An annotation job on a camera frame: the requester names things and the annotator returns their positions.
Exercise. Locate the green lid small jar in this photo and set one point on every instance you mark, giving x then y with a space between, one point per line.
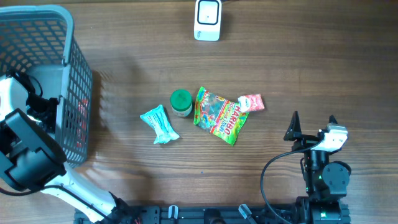
181 103

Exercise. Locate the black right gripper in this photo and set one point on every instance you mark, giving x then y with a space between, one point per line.
294 132

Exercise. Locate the red white snack packet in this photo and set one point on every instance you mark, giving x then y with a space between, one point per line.
250 103

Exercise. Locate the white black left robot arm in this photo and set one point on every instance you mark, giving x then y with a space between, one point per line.
32 161

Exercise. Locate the white barcode scanner box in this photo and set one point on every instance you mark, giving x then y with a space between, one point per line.
207 23

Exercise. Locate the teal tissue packet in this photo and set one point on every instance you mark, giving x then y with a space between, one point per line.
158 121

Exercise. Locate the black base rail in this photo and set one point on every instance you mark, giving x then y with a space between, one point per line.
202 215

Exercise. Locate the Haribo gummy candy bag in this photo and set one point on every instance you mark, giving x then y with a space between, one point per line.
218 116

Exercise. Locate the grey plastic lattice basket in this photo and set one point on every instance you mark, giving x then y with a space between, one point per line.
39 41

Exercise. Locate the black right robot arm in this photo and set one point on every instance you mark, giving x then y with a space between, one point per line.
326 182

